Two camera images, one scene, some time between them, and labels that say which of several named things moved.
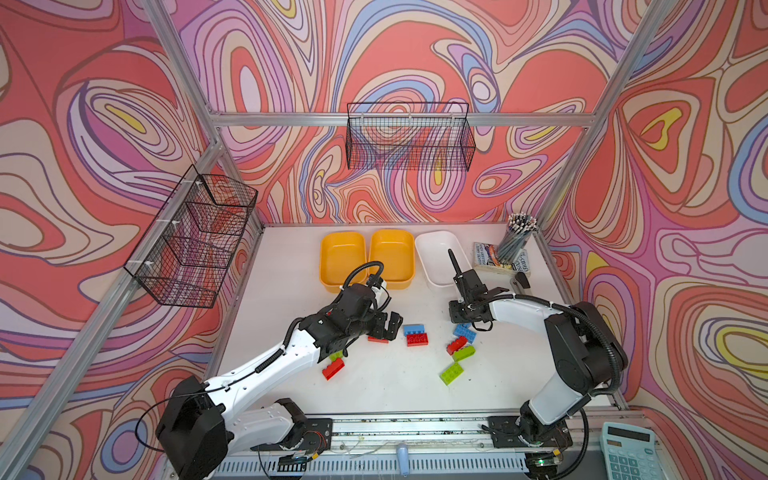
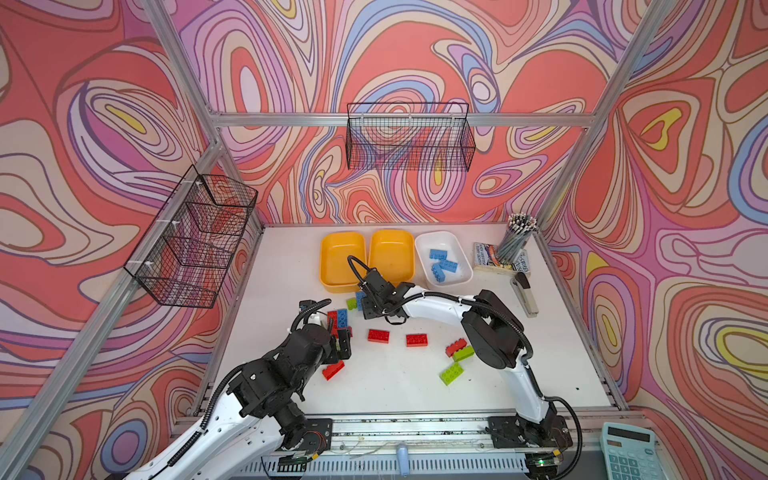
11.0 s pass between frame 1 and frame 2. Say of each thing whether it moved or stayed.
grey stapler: stayed
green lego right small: stayed
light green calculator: stayed
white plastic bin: stayed
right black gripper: moved
